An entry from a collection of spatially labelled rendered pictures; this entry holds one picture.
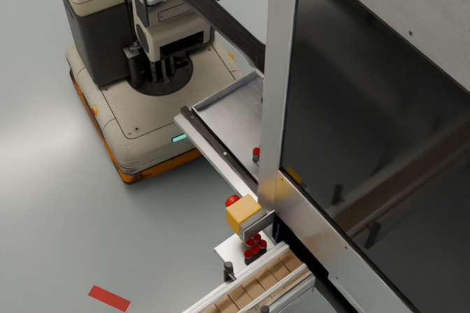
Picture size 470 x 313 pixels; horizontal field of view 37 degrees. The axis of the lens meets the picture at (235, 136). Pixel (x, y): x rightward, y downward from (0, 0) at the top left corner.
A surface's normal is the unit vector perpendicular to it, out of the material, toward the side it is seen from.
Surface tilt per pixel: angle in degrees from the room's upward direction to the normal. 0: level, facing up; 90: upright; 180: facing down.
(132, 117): 0
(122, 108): 0
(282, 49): 90
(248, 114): 0
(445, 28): 90
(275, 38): 90
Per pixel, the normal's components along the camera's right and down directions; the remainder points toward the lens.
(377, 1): -0.80, 0.50
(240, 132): 0.00, -0.57
